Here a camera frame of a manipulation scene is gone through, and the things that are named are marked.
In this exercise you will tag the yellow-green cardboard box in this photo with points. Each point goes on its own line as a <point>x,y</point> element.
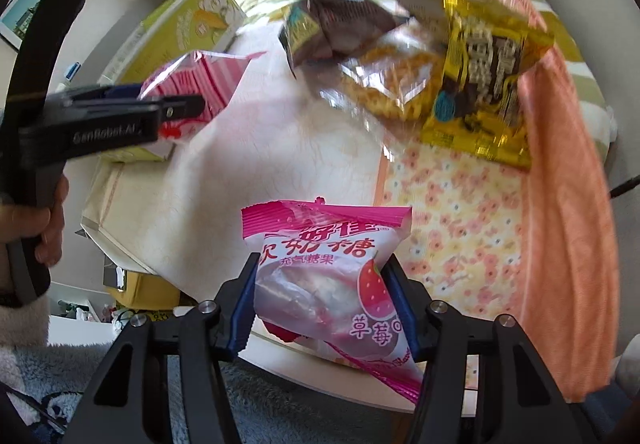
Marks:
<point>190,18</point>

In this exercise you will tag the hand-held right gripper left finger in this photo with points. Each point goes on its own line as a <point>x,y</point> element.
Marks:
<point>244,309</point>

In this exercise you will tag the orange floral cloth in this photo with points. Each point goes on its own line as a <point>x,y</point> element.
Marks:
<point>465,234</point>

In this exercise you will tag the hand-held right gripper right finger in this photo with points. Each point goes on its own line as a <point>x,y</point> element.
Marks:
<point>402,314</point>

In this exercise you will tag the yellow cardboard box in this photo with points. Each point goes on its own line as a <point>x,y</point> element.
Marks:
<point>145,291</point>

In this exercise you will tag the pink strawberry marshmallow packet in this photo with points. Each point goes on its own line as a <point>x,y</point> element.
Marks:
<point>320,274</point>

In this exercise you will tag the pink striped snack packet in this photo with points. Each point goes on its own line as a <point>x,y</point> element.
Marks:
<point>215,78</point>

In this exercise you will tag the dark brown snack packet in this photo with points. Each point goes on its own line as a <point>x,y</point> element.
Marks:
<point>345,23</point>

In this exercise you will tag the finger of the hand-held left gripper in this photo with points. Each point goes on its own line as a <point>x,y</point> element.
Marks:
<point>180,107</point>
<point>120,90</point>

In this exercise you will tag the white blue tube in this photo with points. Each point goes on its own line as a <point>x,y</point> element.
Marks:
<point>72,71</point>

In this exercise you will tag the dark metal clothes rack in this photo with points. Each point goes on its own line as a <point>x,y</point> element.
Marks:
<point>625,186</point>

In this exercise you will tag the person's left forearm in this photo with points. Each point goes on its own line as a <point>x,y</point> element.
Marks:
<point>20,329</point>

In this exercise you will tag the gold snack packet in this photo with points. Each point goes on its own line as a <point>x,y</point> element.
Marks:
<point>480,88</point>

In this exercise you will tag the green striped floral quilt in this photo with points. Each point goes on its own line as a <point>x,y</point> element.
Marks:
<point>575,73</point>

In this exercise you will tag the person's left hand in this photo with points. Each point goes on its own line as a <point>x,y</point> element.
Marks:
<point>57,219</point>

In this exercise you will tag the clear noodle snack packet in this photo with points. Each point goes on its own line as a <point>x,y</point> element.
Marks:
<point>395,78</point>

